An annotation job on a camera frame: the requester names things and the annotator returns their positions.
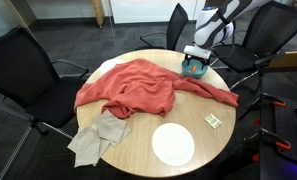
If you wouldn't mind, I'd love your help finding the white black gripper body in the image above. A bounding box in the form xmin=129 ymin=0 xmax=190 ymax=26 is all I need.
xmin=184 ymin=45 xmax=211 ymax=60

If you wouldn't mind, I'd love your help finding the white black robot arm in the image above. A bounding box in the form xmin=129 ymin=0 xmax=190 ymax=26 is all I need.
xmin=184 ymin=0 xmax=271 ymax=61

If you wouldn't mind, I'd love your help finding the black robot base with clamps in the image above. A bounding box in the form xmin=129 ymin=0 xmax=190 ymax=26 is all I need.
xmin=238 ymin=92 xmax=297 ymax=180

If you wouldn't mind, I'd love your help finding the blue bowl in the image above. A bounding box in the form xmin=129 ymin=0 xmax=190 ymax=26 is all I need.
xmin=181 ymin=59 xmax=208 ymax=79

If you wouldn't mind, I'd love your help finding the black office chair back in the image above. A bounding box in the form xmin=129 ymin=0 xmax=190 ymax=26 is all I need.
xmin=138 ymin=3 xmax=188 ymax=51

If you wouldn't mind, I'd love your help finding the black office chair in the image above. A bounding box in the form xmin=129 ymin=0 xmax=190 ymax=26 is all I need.
xmin=209 ymin=0 xmax=297 ymax=91
xmin=138 ymin=3 xmax=188 ymax=51
xmin=0 ymin=28 xmax=88 ymax=132

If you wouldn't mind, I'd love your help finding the red orange cloth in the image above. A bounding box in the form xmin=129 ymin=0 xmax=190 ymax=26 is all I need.
xmin=75 ymin=58 xmax=238 ymax=119

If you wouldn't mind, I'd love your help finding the small green white packet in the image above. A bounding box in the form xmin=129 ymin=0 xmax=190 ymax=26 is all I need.
xmin=204 ymin=114 xmax=222 ymax=129

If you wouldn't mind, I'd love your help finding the black office chair right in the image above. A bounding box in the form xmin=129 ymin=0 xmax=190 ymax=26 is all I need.
xmin=209 ymin=0 xmax=297 ymax=91

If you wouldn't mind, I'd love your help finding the white plate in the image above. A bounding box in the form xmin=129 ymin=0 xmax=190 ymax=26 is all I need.
xmin=152 ymin=123 xmax=195 ymax=166

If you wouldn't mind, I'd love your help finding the beige cloth napkin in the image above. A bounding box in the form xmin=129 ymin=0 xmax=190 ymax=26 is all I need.
xmin=67 ymin=110 xmax=131 ymax=167

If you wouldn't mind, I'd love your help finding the black office chair left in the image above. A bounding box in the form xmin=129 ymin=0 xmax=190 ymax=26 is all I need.
xmin=0 ymin=28 xmax=88 ymax=132

